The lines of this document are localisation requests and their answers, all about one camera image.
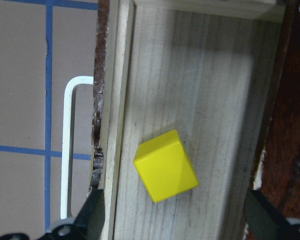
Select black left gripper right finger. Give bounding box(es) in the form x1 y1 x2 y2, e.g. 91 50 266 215
245 189 290 240

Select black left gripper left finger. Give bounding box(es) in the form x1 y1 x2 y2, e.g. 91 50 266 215
73 188 105 240

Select yellow block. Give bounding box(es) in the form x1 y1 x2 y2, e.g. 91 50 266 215
133 129 199 203

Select light wooden drawer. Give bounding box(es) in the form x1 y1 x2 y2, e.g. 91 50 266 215
94 0 288 240

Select brown paper table cover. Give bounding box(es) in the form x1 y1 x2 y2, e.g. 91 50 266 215
0 0 98 239

